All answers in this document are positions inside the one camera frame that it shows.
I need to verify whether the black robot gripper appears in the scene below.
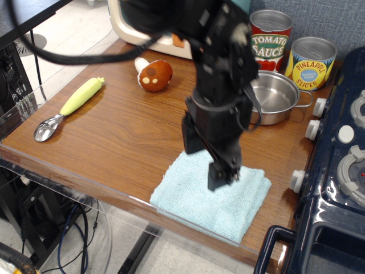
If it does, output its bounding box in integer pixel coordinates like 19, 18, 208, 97
182, 96, 253, 191

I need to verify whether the light blue towel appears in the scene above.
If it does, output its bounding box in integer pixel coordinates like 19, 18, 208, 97
150, 151, 271, 246

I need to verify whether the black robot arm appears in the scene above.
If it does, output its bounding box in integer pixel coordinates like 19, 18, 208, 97
120, 1, 259, 191

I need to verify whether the white stove knob lower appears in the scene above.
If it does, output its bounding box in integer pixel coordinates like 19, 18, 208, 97
289, 170, 306, 194

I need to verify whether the white stove knob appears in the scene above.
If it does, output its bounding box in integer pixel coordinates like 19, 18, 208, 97
305, 120, 321, 141
313, 98, 327, 118
289, 170, 306, 194

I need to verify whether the small steel pot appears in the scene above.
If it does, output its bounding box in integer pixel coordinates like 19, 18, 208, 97
250, 70, 314, 126

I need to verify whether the brown plush mushroom toy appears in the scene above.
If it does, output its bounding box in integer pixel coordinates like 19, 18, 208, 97
135, 57, 173, 92

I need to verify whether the white stove knob middle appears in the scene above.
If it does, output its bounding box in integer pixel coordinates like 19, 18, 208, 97
305, 120, 321, 141

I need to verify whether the toy microwave oven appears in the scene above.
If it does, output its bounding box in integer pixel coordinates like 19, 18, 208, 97
107, 0, 252, 60

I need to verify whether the white stove knob upper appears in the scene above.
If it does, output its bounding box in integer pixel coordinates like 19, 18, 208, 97
313, 98, 327, 118

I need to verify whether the pineapple slices can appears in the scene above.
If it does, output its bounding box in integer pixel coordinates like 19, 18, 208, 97
285, 37, 338, 91

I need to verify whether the tomato sauce can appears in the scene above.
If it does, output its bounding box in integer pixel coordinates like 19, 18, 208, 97
249, 9, 293, 72

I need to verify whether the dark blue toy stove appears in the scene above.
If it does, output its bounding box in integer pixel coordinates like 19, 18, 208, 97
254, 47, 364, 273

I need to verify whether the spoon with green handle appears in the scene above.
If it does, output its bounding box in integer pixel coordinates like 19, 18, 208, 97
33, 77, 105, 142

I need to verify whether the blue floor cable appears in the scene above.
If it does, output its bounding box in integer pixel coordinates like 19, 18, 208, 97
56, 203, 89, 274

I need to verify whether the black table frame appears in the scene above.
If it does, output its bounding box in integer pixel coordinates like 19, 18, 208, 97
1, 168, 79, 268

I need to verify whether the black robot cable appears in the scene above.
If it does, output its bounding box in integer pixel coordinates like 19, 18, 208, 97
6, 0, 163, 66

